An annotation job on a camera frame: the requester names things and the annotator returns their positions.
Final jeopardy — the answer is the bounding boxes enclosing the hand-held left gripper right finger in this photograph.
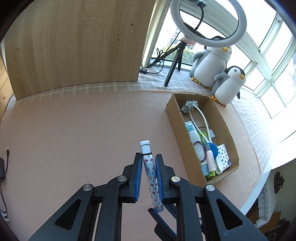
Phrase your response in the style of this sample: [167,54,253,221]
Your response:
[155,153,269,241]

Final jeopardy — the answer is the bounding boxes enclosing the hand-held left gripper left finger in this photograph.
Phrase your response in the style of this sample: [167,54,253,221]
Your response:
[29,152,142,241]

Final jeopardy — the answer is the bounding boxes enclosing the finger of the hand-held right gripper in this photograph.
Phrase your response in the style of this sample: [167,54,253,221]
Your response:
[147,207,177,241]

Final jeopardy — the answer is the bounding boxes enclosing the patterned lighter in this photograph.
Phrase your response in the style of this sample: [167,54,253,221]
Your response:
[139,140,165,213]

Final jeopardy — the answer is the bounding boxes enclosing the blue and white blister pack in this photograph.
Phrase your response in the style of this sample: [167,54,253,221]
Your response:
[201,161,210,178]

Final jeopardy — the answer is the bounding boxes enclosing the cardboard box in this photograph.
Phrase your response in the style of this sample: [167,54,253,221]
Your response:
[165,93,240,185]

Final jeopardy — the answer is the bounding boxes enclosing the blue round lid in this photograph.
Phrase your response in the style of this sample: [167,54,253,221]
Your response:
[205,143,219,160]

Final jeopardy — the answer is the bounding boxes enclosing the green and white tube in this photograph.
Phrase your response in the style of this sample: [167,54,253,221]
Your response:
[185,121,204,160]

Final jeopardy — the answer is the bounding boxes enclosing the small white bottle grey cap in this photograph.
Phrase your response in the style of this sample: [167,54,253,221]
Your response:
[206,150,217,172]

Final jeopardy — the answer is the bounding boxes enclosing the patterned tissue pack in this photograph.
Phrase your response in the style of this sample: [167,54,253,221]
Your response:
[215,144,232,175]

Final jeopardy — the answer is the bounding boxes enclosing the white massager grey bead head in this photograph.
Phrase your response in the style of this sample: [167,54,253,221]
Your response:
[180,100,215,145]

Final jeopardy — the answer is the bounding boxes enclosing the pink felt mat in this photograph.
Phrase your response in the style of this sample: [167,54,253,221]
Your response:
[0,89,262,241]

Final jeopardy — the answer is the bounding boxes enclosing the plaid cloth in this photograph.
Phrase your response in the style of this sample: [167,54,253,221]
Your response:
[16,67,275,169]

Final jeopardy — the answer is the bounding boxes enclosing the white lace cloth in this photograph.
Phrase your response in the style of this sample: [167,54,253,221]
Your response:
[255,183,275,228]

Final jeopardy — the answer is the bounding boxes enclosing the brown wooden furniture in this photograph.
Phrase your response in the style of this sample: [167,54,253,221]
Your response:
[254,209,292,241]

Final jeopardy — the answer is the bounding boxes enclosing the small penguin plush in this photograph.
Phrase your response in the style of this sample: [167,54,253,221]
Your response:
[209,65,246,107]

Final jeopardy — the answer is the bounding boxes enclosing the black tripod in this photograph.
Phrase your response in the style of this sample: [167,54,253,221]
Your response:
[164,40,188,88]

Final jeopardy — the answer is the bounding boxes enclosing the large penguin plush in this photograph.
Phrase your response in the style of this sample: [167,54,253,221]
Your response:
[190,36,233,90]

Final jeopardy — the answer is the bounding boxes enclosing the wooden board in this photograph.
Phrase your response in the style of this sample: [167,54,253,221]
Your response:
[3,0,158,100]

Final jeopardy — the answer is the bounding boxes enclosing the wooden plank panel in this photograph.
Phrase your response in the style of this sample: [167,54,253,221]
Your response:
[0,53,16,126]

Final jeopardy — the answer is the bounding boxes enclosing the brown hair tie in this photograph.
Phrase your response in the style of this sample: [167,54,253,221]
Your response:
[193,141,207,163]

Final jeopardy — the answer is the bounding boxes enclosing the black power cable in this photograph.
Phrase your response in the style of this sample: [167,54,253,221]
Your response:
[139,47,171,75]

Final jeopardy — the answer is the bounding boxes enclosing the dark wall ornament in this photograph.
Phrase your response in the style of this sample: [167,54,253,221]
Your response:
[274,171,286,193]

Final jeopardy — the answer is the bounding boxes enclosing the black usb cable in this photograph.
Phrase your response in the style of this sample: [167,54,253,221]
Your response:
[0,147,11,214]

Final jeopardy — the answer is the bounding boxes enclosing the white window frame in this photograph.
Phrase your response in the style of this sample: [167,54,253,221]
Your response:
[141,0,296,121]

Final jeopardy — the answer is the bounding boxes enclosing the white ring light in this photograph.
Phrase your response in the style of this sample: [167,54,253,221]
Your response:
[170,0,247,46]

